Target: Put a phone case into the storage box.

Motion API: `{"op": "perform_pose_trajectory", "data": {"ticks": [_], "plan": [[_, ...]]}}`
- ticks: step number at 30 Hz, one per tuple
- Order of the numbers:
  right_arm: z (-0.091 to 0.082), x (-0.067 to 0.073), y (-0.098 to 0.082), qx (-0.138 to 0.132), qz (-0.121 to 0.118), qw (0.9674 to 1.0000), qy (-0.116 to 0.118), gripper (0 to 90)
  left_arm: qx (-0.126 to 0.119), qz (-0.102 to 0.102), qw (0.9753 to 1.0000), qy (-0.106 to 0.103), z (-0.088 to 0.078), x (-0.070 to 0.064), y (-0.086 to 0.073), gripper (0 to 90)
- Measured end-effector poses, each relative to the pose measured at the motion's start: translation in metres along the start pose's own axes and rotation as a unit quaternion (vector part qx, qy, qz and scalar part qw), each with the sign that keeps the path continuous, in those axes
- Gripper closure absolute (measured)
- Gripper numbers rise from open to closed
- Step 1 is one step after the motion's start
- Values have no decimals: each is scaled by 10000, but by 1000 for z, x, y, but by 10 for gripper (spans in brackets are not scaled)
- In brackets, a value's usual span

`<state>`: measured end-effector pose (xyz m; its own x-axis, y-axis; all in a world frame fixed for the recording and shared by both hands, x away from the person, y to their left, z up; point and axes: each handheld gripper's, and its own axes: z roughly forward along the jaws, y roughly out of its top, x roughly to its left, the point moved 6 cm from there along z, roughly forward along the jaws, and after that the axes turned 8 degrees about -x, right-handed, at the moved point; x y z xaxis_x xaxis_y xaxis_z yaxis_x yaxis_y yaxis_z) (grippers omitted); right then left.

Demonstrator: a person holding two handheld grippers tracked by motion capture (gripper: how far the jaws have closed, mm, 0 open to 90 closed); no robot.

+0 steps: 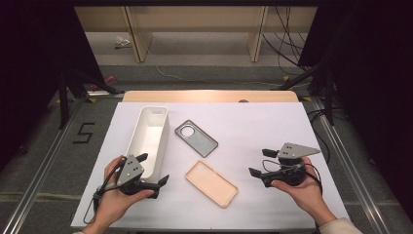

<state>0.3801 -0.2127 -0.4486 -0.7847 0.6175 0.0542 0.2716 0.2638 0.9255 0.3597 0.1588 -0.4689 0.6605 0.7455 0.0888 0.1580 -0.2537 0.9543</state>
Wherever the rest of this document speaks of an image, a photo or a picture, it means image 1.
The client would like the white table mat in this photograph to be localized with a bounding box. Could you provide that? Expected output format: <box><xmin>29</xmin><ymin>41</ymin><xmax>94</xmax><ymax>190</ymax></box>
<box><xmin>70</xmin><ymin>101</ymin><xmax>350</xmax><ymax>230</ymax></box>

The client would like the grey phone case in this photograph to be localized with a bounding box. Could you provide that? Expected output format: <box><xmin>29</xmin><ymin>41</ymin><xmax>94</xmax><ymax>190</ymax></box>
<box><xmin>174</xmin><ymin>119</ymin><xmax>219</xmax><ymax>159</ymax></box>

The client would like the pink object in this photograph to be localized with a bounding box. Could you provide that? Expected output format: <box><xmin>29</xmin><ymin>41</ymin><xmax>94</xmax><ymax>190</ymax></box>
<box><xmin>89</xmin><ymin>74</ymin><xmax>119</xmax><ymax>92</ymax></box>

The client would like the aluminium floor rail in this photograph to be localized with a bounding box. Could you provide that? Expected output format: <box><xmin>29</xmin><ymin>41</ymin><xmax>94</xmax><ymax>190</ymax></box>
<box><xmin>310</xmin><ymin>96</ymin><xmax>391</xmax><ymax>234</ymax></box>
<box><xmin>0</xmin><ymin>97</ymin><xmax>86</xmax><ymax>234</ymax></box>

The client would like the bundle of black cables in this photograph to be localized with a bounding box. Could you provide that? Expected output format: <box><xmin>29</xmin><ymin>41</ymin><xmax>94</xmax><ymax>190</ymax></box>
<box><xmin>262</xmin><ymin>5</ymin><xmax>313</xmax><ymax>76</ymax></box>

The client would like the person's right hand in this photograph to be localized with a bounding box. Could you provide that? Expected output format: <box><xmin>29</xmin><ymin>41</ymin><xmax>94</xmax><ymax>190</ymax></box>
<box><xmin>271</xmin><ymin>156</ymin><xmax>337</xmax><ymax>227</ymax></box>

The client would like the dark curtain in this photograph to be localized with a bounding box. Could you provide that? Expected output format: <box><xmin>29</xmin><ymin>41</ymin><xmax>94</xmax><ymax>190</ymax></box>
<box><xmin>298</xmin><ymin>0</ymin><xmax>413</xmax><ymax>222</ymax></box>
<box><xmin>0</xmin><ymin>0</ymin><xmax>105</xmax><ymax>170</ymax></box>

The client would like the person's left hand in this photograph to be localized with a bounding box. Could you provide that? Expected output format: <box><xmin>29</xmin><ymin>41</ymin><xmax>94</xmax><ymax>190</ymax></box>
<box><xmin>87</xmin><ymin>155</ymin><xmax>155</xmax><ymax>228</ymax></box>

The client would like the crumpled white paper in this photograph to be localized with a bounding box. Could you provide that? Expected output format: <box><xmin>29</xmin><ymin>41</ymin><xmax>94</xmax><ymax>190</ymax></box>
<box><xmin>114</xmin><ymin>35</ymin><xmax>131</xmax><ymax>50</ymax></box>

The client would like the wooden shelf unit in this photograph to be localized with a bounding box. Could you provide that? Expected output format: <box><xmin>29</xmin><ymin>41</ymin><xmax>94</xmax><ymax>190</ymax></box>
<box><xmin>73</xmin><ymin>5</ymin><xmax>319</xmax><ymax>63</ymax></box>

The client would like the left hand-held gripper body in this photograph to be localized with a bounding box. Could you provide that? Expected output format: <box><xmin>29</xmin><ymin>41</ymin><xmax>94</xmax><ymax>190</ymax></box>
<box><xmin>116</xmin><ymin>154</ymin><xmax>161</xmax><ymax>200</ymax></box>

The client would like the beige phone case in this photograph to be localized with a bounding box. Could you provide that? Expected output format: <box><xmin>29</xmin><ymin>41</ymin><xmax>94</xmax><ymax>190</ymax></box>
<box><xmin>185</xmin><ymin>159</ymin><xmax>240</xmax><ymax>209</ymax></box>

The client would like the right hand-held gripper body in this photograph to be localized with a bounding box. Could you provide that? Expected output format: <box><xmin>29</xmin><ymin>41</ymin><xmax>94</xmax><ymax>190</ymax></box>
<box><xmin>259</xmin><ymin>141</ymin><xmax>321</xmax><ymax>188</ymax></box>

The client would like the white storage box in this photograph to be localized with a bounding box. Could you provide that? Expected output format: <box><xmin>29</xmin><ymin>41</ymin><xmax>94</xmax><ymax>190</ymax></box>
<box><xmin>125</xmin><ymin>105</ymin><xmax>170</xmax><ymax>184</ymax></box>

